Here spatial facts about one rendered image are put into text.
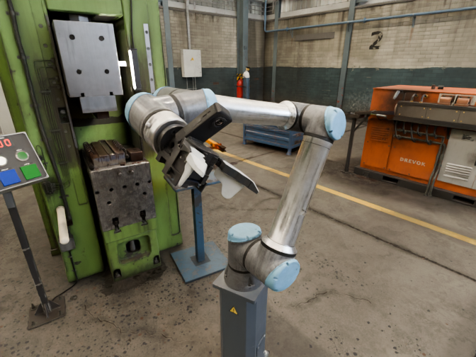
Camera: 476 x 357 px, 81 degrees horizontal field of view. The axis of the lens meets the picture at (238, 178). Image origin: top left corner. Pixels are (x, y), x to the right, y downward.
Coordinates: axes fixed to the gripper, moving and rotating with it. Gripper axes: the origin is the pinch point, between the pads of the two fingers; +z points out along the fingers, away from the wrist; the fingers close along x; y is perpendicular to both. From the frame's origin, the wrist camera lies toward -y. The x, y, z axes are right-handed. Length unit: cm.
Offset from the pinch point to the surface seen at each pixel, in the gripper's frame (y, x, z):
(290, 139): -28, -401, -248
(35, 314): 169, -49, -117
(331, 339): 72, -150, 13
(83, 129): 62, -56, -192
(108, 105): 28, -45, -151
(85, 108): 35, -34, -152
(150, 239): 105, -104, -118
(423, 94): -154, -342, -89
